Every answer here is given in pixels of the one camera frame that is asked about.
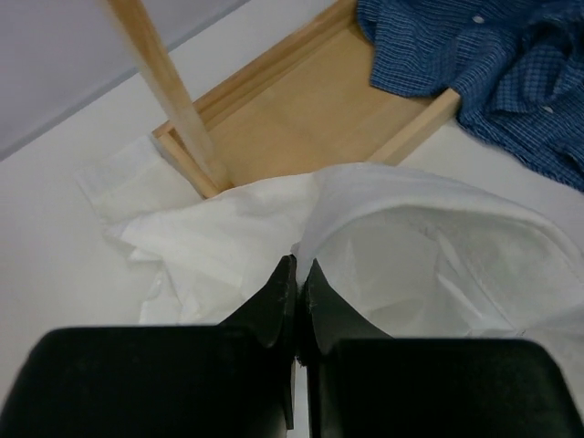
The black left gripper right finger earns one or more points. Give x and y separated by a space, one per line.
326 318

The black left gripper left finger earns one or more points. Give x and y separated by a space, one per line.
269 314

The white shirt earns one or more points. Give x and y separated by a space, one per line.
416 254

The blue checkered shirt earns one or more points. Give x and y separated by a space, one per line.
516 65

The wooden clothes rack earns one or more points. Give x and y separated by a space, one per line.
303 105

